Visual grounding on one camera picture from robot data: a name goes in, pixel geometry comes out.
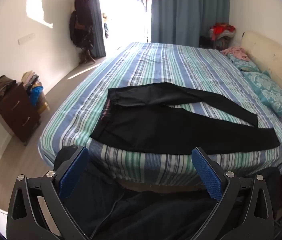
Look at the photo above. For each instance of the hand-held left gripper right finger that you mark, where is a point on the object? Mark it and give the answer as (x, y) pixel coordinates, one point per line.
(207, 176)

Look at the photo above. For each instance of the wide blue curtain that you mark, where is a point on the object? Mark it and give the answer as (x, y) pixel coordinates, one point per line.
(188, 12)

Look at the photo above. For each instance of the dark clothing heap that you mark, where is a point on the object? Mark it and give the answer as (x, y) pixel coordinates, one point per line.
(143, 212)

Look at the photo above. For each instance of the blue bag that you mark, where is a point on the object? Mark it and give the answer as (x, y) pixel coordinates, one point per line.
(36, 95)

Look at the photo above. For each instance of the pink cloth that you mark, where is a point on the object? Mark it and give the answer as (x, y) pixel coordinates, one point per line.
(236, 52)

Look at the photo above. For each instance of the cream padded headboard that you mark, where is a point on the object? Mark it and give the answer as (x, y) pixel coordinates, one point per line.
(276, 55)

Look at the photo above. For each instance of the large teal patterned pillow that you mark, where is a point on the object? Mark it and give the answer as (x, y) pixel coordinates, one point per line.
(271, 90)

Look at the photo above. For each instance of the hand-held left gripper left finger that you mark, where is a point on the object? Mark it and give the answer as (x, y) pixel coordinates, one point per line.
(73, 173)

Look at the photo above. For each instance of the narrow blue curtain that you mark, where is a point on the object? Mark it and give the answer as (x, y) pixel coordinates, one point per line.
(97, 30)

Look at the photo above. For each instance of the black pants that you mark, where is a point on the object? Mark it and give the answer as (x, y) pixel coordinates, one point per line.
(168, 130)

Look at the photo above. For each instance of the colourful clothes pile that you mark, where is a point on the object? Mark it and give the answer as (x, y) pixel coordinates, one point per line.
(32, 78)

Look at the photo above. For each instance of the brown wooden dresser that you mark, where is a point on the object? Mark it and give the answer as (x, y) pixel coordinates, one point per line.
(15, 115)

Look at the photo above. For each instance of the red clothes pile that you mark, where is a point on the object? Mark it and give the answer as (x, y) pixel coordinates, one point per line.
(221, 30)

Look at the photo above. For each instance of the small teal patterned pillow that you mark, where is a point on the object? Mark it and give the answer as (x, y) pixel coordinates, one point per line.
(241, 63)

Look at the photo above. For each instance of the olive clothes pile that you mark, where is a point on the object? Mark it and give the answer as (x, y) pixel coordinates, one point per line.
(0, 87)

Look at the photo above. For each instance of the bed with striped blanket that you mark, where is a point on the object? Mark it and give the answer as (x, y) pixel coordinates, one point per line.
(168, 62)

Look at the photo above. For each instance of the dark chair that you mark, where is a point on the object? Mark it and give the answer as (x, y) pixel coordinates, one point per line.
(206, 42)

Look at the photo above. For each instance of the wooden coat rack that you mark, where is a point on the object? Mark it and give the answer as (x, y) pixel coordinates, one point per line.
(87, 56)

